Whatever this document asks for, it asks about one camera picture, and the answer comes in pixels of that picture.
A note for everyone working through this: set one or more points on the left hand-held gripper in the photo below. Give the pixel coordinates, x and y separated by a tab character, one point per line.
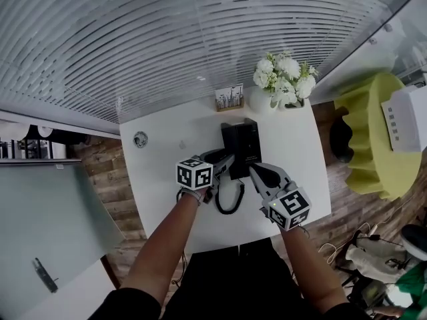
193	175

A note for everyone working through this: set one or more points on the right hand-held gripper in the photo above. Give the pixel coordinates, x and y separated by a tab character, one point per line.
290	205

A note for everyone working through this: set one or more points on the black telephone base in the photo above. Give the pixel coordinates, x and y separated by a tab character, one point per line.
248	145

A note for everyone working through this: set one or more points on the person's right forearm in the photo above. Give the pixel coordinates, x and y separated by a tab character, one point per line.
307	268

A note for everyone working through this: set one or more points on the person's left forearm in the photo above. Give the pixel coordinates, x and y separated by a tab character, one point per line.
160	238

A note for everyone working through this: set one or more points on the white square table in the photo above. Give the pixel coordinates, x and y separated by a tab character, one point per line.
156	178

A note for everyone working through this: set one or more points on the white wristband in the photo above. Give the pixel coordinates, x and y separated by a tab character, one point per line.
195	197

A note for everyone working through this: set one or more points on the wooden card holder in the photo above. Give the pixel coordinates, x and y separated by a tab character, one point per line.
229	97

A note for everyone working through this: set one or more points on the white vase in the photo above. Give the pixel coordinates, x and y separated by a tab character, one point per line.
260	102

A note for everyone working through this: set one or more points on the round table with green cloth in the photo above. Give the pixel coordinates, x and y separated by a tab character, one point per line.
370	145

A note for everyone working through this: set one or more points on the person's black clothing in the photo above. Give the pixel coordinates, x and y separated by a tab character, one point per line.
233	285

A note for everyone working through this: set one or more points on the white flower bouquet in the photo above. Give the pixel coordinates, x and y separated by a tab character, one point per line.
287	67

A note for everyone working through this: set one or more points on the white cloth bundle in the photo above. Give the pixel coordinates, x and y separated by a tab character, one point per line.
367	255

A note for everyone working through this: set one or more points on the white box appliance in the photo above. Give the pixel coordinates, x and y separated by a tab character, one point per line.
410	118

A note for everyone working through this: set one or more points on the frosted glass door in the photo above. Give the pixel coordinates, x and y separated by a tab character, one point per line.
50	212

